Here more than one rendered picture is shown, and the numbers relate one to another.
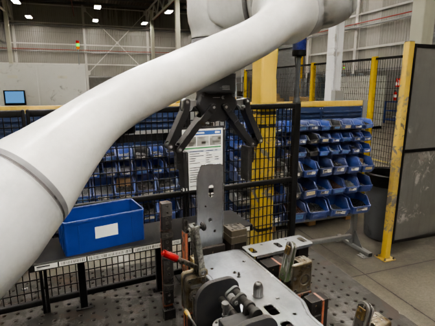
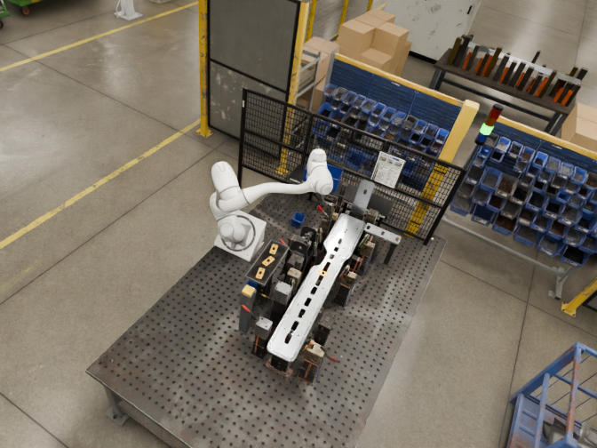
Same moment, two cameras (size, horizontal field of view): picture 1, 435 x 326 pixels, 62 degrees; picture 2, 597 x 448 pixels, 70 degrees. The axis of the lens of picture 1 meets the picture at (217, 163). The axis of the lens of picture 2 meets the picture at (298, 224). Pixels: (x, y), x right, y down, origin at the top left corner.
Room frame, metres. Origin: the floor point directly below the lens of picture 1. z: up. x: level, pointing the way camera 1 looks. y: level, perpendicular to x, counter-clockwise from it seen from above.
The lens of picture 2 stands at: (-0.90, -1.34, 3.32)
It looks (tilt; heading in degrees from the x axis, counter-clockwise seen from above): 45 degrees down; 41
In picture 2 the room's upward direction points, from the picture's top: 12 degrees clockwise
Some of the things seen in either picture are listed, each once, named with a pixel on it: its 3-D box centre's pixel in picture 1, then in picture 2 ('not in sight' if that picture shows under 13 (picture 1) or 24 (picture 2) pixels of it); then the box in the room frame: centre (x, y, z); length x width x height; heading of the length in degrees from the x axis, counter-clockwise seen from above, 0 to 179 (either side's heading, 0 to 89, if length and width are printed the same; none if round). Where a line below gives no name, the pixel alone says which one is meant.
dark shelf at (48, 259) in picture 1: (148, 235); (340, 190); (1.44, 0.29, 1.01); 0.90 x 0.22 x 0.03; 115
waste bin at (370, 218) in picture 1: (386, 204); not in sight; (3.80, -1.85, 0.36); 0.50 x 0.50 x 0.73
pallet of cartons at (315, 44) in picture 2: not in sight; (328, 85); (3.37, 2.35, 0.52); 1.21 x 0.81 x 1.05; 24
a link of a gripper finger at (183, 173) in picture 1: (183, 169); not in sight; (0.67, 0.06, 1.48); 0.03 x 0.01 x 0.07; 25
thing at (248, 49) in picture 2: not in sight; (247, 79); (1.87, 2.24, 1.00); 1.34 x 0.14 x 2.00; 110
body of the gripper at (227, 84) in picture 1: (215, 97); not in sight; (0.70, 0.00, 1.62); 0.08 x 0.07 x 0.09; 115
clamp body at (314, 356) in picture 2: not in sight; (312, 363); (0.25, -0.69, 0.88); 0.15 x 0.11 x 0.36; 115
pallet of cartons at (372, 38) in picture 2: not in sight; (372, 57); (4.72, 2.72, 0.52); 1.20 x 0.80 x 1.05; 17
